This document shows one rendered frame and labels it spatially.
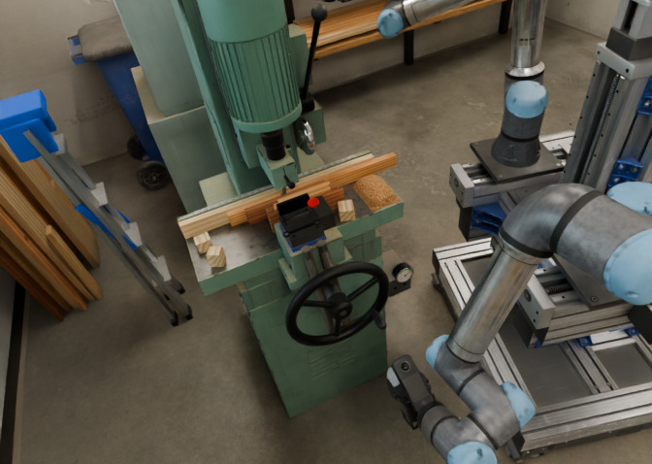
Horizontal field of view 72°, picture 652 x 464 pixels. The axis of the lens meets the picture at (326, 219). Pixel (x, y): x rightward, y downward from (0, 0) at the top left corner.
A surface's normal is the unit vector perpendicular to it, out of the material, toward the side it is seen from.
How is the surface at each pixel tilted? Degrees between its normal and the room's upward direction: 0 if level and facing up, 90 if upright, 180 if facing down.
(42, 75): 90
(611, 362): 0
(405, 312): 0
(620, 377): 0
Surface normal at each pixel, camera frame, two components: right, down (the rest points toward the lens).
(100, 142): 0.41, 0.59
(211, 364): -0.12, -0.72
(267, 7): 0.67, 0.44
